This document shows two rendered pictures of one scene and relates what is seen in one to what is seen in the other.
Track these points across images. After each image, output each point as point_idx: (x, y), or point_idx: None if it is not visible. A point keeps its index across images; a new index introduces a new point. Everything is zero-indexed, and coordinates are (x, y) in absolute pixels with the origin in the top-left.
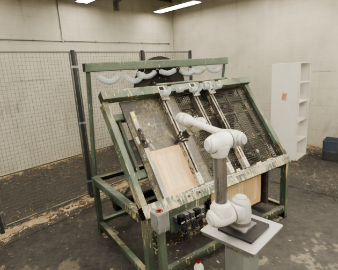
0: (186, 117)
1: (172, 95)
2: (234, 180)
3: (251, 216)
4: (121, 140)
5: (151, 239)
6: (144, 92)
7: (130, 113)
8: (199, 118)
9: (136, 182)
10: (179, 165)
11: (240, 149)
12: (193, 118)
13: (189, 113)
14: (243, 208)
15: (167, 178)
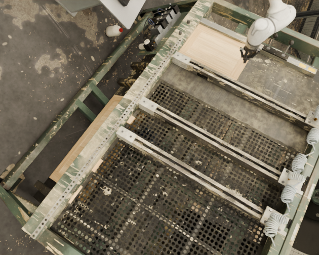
0: (284, 3)
1: (305, 151)
2: (130, 93)
3: (107, 2)
4: (290, 33)
5: (182, 3)
6: None
7: (314, 68)
8: (269, 23)
9: (239, 10)
10: (212, 60)
11: (147, 147)
12: (276, 10)
13: (258, 147)
14: None
15: (213, 39)
